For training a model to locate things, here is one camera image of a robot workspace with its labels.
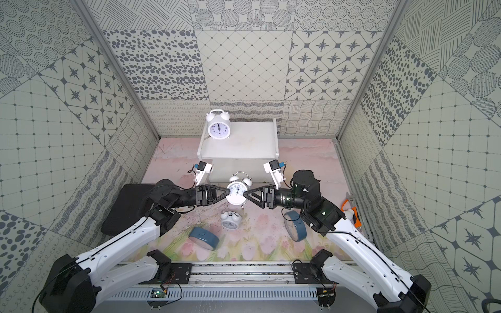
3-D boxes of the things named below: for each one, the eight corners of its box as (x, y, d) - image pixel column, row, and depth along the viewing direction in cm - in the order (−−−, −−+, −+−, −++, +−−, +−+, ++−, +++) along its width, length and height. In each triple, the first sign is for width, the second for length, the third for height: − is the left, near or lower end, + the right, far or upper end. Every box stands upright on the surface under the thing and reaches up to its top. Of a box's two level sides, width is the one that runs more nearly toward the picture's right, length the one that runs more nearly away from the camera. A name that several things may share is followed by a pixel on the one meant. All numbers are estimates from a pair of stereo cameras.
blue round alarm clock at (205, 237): (194, 243, 84) (186, 234, 74) (201, 233, 86) (194, 222, 77) (215, 254, 81) (210, 246, 71) (221, 243, 84) (217, 234, 74)
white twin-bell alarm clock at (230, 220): (221, 228, 87) (218, 220, 80) (224, 218, 90) (221, 210, 83) (239, 231, 86) (237, 223, 79) (241, 221, 89) (239, 212, 82)
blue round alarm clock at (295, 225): (295, 245, 83) (299, 236, 74) (283, 221, 90) (286, 210, 80) (303, 241, 84) (309, 232, 75) (291, 218, 91) (295, 207, 81)
